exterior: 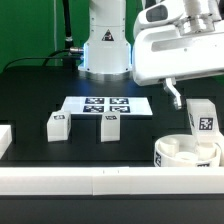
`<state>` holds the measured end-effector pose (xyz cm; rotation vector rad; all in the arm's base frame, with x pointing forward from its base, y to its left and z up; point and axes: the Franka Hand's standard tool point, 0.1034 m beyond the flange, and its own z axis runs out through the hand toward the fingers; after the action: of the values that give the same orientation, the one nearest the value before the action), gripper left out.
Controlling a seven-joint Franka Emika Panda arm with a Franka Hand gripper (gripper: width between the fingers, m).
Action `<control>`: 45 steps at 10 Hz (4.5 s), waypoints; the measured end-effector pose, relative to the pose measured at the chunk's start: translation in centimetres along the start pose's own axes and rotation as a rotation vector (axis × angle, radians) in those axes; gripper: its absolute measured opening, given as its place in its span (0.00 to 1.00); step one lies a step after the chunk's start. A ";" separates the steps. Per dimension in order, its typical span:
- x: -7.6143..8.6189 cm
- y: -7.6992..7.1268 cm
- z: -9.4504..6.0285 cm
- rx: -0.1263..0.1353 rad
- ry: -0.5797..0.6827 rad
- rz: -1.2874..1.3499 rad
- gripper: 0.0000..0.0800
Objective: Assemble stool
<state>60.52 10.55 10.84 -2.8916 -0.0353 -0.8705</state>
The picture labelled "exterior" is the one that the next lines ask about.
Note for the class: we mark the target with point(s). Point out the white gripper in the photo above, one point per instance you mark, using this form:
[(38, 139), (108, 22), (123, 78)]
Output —
[(177, 40)]

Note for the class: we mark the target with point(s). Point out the round white stool seat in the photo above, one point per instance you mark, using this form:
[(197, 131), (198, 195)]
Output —
[(184, 151)]

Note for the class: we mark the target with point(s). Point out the white right barrier wall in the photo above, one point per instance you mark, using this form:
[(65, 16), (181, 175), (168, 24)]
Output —
[(221, 145)]

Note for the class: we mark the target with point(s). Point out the white barrier wall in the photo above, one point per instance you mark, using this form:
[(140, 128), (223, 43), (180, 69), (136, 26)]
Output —
[(5, 138), (111, 181), (221, 145)]

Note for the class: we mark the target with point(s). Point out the white marker base plate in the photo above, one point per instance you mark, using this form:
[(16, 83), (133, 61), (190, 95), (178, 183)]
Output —
[(78, 105)]

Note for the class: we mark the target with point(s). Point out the black vertical cable post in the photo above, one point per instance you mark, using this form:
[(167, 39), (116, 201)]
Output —
[(68, 62)]

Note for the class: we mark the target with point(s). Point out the white front barrier wall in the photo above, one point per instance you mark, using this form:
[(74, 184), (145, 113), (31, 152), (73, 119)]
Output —
[(111, 181)]

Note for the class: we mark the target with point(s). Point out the white left barrier wall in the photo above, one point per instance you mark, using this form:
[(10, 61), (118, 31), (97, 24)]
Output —
[(5, 138)]

